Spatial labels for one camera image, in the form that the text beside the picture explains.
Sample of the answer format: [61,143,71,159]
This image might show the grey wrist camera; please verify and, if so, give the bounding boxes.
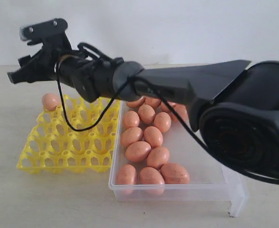
[19,18,68,46]

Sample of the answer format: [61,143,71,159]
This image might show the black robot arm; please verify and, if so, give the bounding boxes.
[8,38,279,185]

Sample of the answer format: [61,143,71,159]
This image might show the black cable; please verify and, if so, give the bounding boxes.
[55,42,279,183]

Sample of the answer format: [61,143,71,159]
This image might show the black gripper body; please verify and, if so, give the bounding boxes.
[17,35,74,84]

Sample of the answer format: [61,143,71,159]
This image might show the brown egg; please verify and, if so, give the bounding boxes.
[143,126,163,148]
[125,141,151,162]
[123,111,140,129]
[153,112,171,133]
[160,100,177,114]
[160,162,190,184]
[139,167,165,195]
[120,127,143,147]
[126,96,145,108]
[144,96,161,109]
[116,164,138,185]
[138,104,156,124]
[42,93,61,111]
[170,104,188,122]
[147,146,170,170]

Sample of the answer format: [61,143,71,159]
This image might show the yellow plastic egg tray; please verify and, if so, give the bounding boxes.
[17,95,121,173]

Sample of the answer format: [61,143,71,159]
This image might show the clear plastic container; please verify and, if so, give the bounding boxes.
[109,102,249,217]

